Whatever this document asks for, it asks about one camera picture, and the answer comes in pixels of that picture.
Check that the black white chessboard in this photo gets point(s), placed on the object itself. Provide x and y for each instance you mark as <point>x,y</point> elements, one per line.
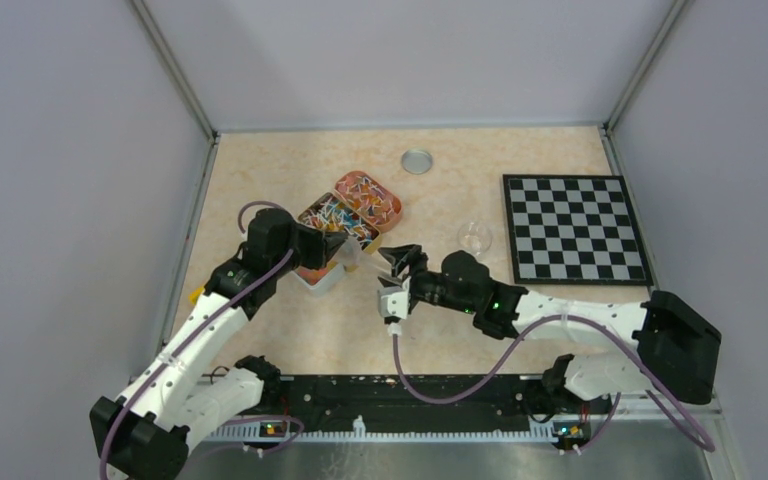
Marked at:
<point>573,229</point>

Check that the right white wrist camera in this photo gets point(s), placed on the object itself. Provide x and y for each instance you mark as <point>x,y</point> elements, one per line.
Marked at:
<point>394,304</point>

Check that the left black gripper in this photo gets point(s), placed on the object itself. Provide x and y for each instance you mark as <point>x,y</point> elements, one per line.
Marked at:
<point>323,245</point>

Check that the pink candy tin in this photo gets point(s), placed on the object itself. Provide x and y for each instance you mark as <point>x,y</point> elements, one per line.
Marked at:
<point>370,199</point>

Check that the white star candy tin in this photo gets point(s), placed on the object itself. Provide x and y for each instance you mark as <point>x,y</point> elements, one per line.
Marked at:
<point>321,281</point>

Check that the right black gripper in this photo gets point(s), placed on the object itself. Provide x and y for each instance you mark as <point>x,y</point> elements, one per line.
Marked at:
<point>417,259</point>

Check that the clear glass jar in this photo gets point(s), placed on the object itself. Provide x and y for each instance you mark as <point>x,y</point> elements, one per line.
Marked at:
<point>475,238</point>

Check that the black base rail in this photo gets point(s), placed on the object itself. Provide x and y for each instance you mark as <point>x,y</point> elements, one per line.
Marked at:
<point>327,404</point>

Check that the clear plastic scoop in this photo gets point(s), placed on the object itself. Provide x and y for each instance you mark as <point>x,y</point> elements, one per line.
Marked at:
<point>367,262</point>

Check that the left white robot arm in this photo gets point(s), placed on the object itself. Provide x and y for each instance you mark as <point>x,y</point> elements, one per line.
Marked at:
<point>149,430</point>

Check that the yellow plastic cube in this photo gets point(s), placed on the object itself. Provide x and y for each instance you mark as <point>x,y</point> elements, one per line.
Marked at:
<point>194,296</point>

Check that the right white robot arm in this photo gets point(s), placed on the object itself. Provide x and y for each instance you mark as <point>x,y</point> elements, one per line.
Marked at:
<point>661,343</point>

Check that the silver round lid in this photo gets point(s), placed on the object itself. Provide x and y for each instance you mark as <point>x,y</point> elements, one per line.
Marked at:
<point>417,161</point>

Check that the gold lollipop tin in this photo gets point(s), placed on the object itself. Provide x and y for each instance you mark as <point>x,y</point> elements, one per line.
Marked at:
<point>330,214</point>

